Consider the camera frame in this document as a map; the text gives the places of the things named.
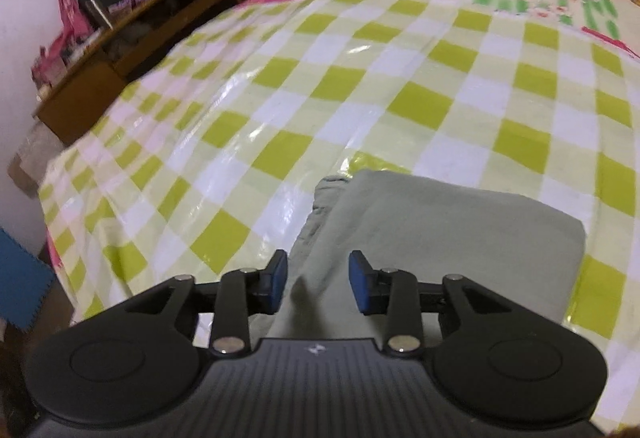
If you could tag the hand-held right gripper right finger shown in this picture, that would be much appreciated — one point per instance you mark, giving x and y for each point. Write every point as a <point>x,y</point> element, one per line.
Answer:
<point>362,283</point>

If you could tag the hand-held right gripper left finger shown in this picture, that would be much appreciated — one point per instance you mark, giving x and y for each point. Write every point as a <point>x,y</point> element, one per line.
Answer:
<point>275,283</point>

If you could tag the grey-green pants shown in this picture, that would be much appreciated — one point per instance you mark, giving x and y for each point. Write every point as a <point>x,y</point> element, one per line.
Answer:
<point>450,228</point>

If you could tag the green white checkered plastic sheet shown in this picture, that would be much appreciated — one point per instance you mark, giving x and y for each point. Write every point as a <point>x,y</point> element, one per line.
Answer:
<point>350,82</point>

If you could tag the blue foam mat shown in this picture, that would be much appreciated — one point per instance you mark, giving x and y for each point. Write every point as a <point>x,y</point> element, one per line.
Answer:
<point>22,283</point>

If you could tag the brown cardboard box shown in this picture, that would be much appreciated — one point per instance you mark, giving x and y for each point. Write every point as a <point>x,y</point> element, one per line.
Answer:
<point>30,157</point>

